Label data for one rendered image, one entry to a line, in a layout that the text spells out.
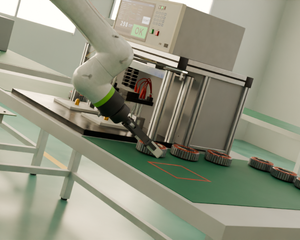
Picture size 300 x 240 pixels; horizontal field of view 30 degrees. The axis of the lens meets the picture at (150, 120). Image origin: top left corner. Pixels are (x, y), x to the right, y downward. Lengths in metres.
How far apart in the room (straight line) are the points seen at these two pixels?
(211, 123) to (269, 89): 7.63
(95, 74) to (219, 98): 0.70
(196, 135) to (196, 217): 0.90
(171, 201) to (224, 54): 1.06
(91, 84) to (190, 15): 0.63
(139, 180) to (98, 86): 0.38
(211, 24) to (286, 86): 7.44
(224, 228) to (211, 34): 1.16
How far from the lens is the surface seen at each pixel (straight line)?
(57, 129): 2.13
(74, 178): 3.70
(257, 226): 1.55
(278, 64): 10.03
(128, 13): 2.58
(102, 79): 1.89
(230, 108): 2.47
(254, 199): 1.86
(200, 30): 2.39
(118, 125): 2.28
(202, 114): 2.36
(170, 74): 2.20
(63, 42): 7.59
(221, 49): 2.49
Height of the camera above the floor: 1.12
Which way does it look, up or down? 7 degrees down
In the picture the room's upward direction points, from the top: 17 degrees clockwise
